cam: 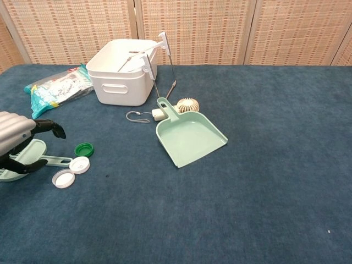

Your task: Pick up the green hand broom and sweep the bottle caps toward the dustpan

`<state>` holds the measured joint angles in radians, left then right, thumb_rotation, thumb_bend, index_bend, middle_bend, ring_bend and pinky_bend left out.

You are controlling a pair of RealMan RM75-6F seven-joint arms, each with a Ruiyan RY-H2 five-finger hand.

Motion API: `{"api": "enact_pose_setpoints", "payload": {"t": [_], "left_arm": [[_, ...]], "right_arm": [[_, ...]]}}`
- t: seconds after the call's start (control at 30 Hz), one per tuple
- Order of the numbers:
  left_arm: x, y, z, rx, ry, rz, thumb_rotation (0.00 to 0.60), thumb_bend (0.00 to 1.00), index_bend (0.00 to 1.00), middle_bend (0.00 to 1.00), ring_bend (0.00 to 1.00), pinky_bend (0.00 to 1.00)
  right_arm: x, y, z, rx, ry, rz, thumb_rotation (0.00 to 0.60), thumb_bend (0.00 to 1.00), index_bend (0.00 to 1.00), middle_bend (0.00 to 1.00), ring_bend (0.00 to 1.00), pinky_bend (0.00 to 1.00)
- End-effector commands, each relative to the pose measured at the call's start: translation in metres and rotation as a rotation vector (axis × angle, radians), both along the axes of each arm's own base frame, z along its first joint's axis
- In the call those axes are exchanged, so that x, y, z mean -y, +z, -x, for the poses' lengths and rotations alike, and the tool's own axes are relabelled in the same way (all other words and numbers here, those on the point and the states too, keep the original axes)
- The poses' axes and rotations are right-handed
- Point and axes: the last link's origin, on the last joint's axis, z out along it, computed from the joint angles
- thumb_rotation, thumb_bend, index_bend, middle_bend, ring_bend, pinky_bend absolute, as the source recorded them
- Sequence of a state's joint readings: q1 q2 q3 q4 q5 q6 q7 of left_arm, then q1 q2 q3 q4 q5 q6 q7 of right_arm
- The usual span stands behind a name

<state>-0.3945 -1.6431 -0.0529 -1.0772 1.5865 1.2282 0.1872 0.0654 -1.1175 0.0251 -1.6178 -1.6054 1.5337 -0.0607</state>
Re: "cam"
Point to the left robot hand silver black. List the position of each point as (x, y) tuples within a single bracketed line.
[(15, 129)]

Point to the green brush with lids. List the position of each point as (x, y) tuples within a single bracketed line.
[(34, 148)]

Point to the plain white bottle cap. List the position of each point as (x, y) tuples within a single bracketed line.
[(63, 179)]

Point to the green bottle cap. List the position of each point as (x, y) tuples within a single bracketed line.
[(84, 149)]

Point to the white bottle cap with print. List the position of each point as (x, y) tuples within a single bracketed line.
[(79, 165)]

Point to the teal plastic package bag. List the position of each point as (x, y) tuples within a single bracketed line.
[(52, 90)]

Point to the white plastic storage bin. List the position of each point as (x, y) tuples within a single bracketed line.
[(121, 90)]

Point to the woven folding screen panel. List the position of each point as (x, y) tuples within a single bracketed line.
[(299, 30), (195, 30), (74, 30)]

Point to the mint green dustpan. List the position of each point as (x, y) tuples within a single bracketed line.
[(187, 137)]

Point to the beige handheld fan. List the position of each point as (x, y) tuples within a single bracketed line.
[(187, 105)]

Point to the blue carpet table cover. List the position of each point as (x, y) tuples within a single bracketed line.
[(220, 206)]

